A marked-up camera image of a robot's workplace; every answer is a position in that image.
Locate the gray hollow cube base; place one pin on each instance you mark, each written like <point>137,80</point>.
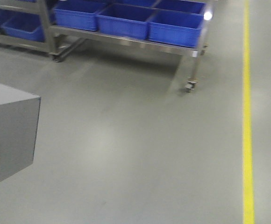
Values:
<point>19,116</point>

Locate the blue bin on cart middle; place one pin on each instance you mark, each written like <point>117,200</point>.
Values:
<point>125,21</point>

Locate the blue bin on cart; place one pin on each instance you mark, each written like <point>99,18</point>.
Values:
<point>125,21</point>
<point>177,22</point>
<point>78,14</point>

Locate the blue bin on cart right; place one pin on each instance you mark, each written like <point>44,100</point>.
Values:
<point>177,22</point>

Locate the blue bin on cart left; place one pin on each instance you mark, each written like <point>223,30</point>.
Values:
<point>78,14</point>

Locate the blue bin lower left cart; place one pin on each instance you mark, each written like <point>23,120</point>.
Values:
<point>24,26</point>

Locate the steel wheeled cart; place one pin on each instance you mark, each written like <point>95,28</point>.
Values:
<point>61,40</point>

